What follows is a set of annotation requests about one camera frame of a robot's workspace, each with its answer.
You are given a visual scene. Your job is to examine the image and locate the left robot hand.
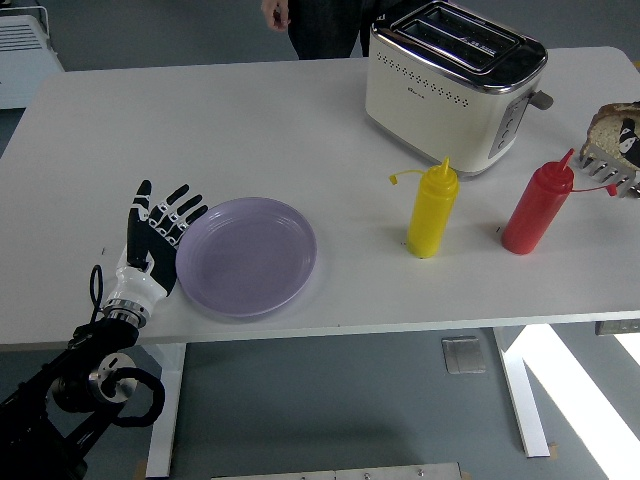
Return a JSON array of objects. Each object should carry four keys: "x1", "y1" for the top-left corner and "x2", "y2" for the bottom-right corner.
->
[{"x1": 103, "y1": 179, "x2": 210, "y2": 315}]

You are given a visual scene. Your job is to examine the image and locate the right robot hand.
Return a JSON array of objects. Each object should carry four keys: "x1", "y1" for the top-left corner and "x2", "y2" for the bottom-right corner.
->
[{"x1": 617, "y1": 117, "x2": 640, "y2": 157}]

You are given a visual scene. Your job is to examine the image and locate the brown-crust bread slice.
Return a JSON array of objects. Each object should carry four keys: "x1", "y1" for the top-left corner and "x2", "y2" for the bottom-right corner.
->
[{"x1": 585, "y1": 101, "x2": 640, "y2": 169}]

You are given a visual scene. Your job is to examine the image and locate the purple round plate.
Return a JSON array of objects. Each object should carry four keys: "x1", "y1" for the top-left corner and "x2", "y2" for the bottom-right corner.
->
[{"x1": 174, "y1": 196, "x2": 318, "y2": 318}]

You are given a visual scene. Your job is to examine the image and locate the white chrome two-slot toaster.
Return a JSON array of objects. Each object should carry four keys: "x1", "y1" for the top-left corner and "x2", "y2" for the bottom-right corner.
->
[{"x1": 364, "y1": 0, "x2": 555, "y2": 179}]

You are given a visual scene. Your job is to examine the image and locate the silver metal toast rack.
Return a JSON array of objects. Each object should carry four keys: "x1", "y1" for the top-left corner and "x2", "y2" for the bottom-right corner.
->
[{"x1": 578, "y1": 144, "x2": 640, "y2": 200}]

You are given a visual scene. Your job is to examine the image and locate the red squeeze bottle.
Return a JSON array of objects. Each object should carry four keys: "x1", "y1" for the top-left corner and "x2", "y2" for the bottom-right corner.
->
[{"x1": 501, "y1": 148, "x2": 621, "y2": 257}]

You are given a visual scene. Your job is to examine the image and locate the white table leg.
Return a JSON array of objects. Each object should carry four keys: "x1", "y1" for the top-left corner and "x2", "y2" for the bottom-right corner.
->
[
  {"x1": 141, "y1": 342, "x2": 187, "y2": 477},
  {"x1": 491, "y1": 327, "x2": 551, "y2": 459}
]

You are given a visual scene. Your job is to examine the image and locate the grey table control panel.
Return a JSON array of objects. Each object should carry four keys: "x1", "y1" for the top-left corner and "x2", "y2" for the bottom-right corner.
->
[{"x1": 594, "y1": 319, "x2": 640, "y2": 336}]

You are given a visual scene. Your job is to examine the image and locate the yellow squeeze bottle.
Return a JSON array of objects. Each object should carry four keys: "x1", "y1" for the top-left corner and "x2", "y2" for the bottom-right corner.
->
[{"x1": 389, "y1": 156, "x2": 460, "y2": 260}]

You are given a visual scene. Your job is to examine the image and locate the white slatted cabinet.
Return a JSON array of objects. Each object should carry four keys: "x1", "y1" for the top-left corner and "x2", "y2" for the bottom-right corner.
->
[{"x1": 0, "y1": 0, "x2": 66, "y2": 110}]

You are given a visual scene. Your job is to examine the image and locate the person's hand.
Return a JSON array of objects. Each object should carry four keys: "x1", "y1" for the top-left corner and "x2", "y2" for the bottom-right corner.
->
[{"x1": 260, "y1": 0, "x2": 291, "y2": 32}]

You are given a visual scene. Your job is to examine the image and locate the grey metal floor box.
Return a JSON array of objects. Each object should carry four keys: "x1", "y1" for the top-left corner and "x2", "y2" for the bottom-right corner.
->
[{"x1": 441, "y1": 337, "x2": 487, "y2": 375}]

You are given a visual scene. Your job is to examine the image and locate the person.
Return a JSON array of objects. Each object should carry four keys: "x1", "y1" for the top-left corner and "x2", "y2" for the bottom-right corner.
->
[{"x1": 287, "y1": 0, "x2": 401, "y2": 61}]

